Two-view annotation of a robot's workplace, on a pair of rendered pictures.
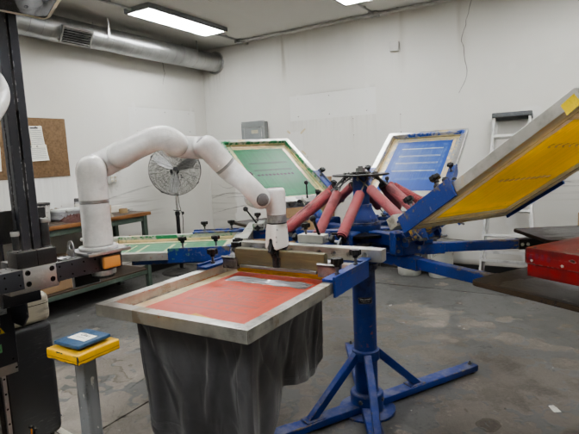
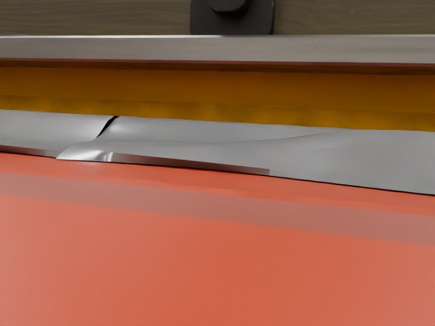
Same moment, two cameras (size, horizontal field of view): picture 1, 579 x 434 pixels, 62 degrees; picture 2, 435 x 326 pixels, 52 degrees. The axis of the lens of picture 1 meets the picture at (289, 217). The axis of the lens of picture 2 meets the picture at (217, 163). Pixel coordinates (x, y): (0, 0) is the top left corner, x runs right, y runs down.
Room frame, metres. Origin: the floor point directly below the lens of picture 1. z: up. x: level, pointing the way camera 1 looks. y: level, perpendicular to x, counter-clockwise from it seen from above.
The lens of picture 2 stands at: (1.66, 0.11, 0.96)
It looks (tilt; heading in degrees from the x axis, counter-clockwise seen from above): 5 degrees down; 345
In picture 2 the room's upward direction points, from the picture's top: 3 degrees clockwise
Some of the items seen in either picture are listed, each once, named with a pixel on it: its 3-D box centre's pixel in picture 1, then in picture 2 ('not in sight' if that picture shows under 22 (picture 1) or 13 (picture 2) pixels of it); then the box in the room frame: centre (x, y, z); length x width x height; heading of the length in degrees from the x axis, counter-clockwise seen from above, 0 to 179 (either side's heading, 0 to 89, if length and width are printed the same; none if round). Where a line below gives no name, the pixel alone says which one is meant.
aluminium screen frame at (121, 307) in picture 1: (245, 287); not in sight; (1.66, 0.16, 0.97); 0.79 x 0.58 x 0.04; 149
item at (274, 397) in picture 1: (291, 367); not in sight; (1.50, 0.02, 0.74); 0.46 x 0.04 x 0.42; 149
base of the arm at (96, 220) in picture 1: (94, 225); not in sight; (1.64, 0.66, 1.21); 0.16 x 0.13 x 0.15; 52
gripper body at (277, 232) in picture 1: (277, 233); not in sight; (1.85, 0.05, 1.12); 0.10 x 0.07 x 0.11; 149
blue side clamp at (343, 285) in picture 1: (346, 276); not in sight; (1.72, -0.20, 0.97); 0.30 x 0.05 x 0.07; 149
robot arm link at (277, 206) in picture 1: (264, 201); not in sight; (1.84, 0.09, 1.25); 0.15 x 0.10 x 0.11; 109
